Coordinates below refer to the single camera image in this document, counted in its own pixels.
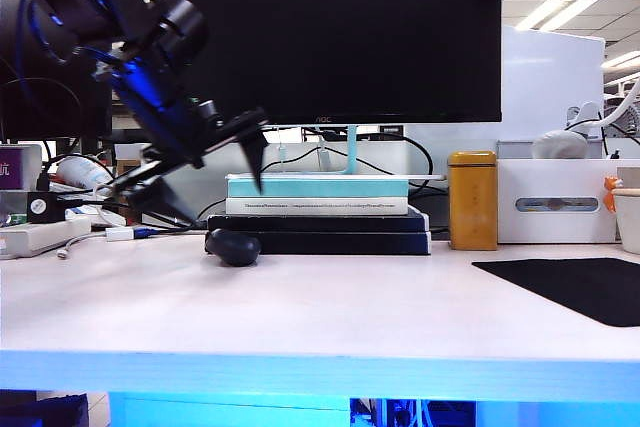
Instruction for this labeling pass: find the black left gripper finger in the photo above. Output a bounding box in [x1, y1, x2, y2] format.
[238, 126, 270, 196]
[127, 179, 202, 229]

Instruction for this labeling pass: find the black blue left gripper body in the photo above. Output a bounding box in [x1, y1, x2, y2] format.
[94, 54, 271, 197]

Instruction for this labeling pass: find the black computer mouse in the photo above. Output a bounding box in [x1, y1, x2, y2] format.
[204, 228, 263, 267]

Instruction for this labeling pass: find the black mouse pad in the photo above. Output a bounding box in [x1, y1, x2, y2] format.
[471, 258, 640, 329]

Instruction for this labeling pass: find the stack of books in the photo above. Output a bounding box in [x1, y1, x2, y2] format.
[141, 140, 416, 228]

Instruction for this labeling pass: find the teal book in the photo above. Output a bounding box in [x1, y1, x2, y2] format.
[227, 176, 411, 200]

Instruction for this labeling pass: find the white book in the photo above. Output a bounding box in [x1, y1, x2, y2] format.
[225, 197, 411, 217]

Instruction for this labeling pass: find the white tube bottle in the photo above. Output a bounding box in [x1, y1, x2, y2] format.
[54, 155, 114, 189]

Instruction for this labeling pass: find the thin black book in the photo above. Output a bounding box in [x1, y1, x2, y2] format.
[207, 206, 430, 234]

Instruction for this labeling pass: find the light blue monitor stand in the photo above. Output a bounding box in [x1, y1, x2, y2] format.
[225, 124, 447, 183]

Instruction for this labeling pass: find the black cube charger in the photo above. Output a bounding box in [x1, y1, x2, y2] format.
[27, 190, 67, 224]

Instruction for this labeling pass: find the white power strip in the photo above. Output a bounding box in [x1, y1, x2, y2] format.
[0, 216, 94, 261]

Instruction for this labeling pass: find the thick black book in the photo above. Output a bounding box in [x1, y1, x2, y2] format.
[204, 231, 433, 256]

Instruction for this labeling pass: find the small black monitor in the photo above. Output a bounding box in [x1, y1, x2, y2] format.
[0, 0, 115, 141]

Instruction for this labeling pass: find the purple white box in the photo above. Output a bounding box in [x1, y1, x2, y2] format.
[0, 143, 45, 193]

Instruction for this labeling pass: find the large black monitor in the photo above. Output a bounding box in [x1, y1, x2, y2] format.
[148, 0, 503, 127]

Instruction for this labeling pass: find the yellow tin can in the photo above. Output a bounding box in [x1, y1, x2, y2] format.
[447, 149, 499, 252]

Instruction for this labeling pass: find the dark blue bag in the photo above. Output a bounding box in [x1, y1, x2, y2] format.
[0, 391, 90, 427]

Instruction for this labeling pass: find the silver metal tray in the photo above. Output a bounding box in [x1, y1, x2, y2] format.
[497, 140, 604, 160]

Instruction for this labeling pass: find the white partition board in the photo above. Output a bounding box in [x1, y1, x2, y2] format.
[501, 25, 606, 144]

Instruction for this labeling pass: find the white tissue box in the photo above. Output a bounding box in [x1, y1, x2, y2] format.
[497, 158, 640, 245]

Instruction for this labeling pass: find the orange fox figurine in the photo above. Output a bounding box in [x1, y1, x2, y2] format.
[602, 175, 625, 213]

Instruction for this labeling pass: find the white cup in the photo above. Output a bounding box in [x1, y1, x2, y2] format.
[612, 189, 640, 254]

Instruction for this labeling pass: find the white cable with plug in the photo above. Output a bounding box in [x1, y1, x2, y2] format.
[58, 234, 109, 261]

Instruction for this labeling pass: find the black monitor cable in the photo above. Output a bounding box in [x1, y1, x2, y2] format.
[259, 127, 435, 198]

